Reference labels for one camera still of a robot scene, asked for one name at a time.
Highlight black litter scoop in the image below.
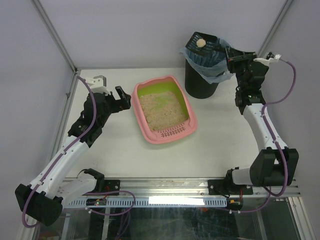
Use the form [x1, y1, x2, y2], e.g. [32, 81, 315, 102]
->
[185, 31, 225, 56]

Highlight round litter clump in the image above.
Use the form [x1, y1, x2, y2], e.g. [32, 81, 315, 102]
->
[196, 38, 207, 48]

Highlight pink green litter box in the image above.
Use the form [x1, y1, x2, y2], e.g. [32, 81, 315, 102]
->
[132, 75, 198, 144]

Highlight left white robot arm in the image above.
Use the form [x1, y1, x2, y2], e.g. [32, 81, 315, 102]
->
[15, 86, 131, 228]

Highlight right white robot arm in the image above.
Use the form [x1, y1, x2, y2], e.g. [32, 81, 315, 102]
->
[223, 46, 299, 197]

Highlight beige cat litter pellets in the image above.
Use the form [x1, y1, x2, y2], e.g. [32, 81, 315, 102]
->
[139, 91, 189, 131]

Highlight blue plastic bin liner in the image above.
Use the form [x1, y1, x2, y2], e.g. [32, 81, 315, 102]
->
[179, 47, 234, 84]

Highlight black trash bin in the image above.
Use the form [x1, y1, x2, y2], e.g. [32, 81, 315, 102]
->
[184, 60, 219, 99]

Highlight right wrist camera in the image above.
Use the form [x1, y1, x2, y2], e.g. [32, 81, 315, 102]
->
[253, 51, 281, 67]

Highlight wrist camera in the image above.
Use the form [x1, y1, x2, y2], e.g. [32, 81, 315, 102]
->
[85, 75, 109, 95]
[253, 51, 281, 67]

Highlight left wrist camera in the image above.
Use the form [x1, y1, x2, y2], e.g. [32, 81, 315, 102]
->
[85, 75, 109, 95]

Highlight right aluminium frame post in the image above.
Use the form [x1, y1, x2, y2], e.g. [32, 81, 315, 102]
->
[257, 0, 295, 57]

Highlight aluminium frame post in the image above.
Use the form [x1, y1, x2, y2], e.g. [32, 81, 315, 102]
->
[257, 0, 295, 57]
[31, 0, 78, 74]

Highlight aluminium mounting rail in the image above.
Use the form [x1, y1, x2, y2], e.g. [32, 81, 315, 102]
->
[69, 176, 300, 198]

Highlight left aluminium frame post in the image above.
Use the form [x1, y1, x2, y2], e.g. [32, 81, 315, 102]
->
[31, 0, 78, 74]

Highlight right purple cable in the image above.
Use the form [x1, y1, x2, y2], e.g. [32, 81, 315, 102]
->
[224, 59, 297, 214]

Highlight purple cable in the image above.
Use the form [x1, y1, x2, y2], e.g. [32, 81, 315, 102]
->
[224, 59, 297, 214]
[21, 75, 98, 228]

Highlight white slotted cable duct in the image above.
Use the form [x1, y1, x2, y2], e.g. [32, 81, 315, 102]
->
[66, 196, 227, 209]

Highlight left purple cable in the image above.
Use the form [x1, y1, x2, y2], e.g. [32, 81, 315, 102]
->
[21, 75, 98, 228]

